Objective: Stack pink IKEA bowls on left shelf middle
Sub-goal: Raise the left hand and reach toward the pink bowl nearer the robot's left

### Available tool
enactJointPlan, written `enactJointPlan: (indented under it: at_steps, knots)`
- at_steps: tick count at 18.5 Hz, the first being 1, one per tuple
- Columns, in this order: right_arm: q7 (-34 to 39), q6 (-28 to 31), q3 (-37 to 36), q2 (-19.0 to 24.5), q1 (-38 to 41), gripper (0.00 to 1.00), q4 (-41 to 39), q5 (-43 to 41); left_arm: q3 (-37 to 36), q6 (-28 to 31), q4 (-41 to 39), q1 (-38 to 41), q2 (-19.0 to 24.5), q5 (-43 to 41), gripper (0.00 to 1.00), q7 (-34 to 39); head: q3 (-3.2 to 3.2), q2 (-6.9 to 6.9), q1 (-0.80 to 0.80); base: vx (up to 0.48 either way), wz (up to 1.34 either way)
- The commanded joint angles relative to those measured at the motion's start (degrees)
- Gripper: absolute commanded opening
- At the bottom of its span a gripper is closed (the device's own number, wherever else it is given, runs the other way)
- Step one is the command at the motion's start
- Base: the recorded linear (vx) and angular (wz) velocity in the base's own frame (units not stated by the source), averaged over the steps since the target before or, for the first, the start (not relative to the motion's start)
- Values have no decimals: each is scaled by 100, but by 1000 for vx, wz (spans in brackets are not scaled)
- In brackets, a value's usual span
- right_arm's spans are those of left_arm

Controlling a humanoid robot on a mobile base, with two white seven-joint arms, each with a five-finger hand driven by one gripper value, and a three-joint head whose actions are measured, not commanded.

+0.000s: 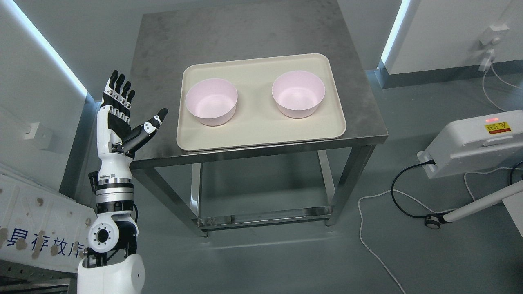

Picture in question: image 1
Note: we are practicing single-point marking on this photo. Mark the stainless steel table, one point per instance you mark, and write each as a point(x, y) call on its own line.
point(170, 42)

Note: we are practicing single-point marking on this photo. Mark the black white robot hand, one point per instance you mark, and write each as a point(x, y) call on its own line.
point(113, 131)

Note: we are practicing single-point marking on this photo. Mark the white device box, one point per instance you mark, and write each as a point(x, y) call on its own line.
point(473, 144)

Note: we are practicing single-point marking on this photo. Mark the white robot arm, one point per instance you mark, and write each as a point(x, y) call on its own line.
point(111, 264)

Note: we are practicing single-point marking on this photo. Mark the white wall switch box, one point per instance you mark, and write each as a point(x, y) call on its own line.
point(38, 133)

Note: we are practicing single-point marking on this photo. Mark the pink bowl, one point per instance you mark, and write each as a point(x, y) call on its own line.
point(212, 101)
point(298, 93)

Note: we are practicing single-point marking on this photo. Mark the beige plastic tray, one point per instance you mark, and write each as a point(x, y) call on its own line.
point(257, 120)

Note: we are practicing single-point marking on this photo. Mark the white stand leg with caster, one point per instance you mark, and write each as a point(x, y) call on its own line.
point(434, 221)

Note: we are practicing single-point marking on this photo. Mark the white sign with blue text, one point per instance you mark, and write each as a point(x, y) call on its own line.
point(40, 227)

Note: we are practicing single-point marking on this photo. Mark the white wall socket plug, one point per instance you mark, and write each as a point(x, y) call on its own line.
point(490, 38)

